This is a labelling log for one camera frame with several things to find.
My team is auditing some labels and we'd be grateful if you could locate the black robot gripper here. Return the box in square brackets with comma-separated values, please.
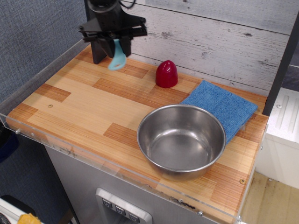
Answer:
[78, 4, 147, 58]

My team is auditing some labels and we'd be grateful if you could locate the light blue dish brush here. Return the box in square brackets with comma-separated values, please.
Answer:
[108, 39, 126, 70]

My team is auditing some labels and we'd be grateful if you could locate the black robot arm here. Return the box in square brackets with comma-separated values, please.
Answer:
[78, 0, 147, 58]

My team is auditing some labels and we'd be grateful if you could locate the red egg-shaped plastic object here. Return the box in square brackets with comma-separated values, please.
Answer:
[156, 60, 178, 88]

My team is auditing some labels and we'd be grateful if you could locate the stainless steel bowl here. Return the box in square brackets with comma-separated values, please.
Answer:
[137, 104, 227, 181]

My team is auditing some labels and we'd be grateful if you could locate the clear acrylic table guard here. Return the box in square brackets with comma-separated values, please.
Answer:
[0, 42, 268, 224]

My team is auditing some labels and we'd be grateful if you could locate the grey metal cabinet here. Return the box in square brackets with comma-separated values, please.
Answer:
[45, 146, 218, 224]

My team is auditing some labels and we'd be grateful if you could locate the blue microfiber cloth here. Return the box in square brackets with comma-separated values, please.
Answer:
[181, 81, 258, 143]

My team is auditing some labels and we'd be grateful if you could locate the silver button panel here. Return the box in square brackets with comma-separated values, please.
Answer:
[95, 188, 153, 224]

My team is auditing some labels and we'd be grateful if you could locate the yellow and black object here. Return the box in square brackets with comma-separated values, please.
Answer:
[17, 213, 42, 224]

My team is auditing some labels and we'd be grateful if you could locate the white ribbed appliance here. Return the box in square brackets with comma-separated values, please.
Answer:
[256, 88, 299, 188]

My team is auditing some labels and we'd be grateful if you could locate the dark grey vertical post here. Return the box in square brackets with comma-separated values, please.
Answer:
[82, 0, 110, 64]

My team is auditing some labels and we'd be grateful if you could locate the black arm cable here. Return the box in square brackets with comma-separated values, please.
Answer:
[119, 0, 137, 9]

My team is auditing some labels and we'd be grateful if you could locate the dark grey right post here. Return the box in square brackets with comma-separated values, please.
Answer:
[262, 15, 299, 116]

